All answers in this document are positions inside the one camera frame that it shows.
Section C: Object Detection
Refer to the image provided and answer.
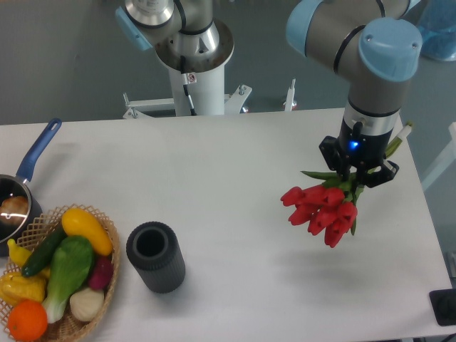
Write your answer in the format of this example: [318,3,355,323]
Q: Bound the red tulip bouquet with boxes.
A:
[280,121,413,248]

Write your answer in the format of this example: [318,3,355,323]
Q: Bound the green bok choy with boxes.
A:
[42,235,95,324]

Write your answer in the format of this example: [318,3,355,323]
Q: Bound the yellow bell pepper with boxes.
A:
[1,271,47,306]

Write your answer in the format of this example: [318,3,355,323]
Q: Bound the yellow squash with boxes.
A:
[61,207,113,257]

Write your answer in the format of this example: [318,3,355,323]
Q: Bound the black device at edge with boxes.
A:
[429,289,456,326]

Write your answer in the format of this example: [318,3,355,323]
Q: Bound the dark grey ribbed vase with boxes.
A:
[126,222,186,294]

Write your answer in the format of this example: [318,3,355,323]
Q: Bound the white garlic bulb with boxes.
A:
[70,287,104,322]

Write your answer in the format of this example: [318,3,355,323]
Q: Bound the brown bread roll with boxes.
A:
[1,196,29,227]

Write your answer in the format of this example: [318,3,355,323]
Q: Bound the blue handled saucepan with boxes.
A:
[1,118,62,257]

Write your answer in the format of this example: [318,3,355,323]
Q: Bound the woven wicker basket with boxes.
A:
[1,204,120,341]

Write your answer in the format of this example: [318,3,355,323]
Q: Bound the green cucumber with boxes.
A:
[21,226,67,277]

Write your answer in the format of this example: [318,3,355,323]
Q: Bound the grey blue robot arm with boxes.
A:
[115,1,422,189]

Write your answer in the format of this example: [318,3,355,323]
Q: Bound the blue mesh bag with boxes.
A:
[406,1,455,62]

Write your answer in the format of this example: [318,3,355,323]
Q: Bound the red radish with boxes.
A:
[88,256,113,290]

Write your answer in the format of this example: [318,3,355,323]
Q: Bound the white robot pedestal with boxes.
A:
[122,19,299,120]

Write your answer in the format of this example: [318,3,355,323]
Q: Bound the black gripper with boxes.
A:
[318,115,400,188]

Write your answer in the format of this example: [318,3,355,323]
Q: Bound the orange fruit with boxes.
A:
[7,300,48,341]

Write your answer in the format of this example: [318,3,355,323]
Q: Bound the white frame at right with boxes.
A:
[421,122,455,192]

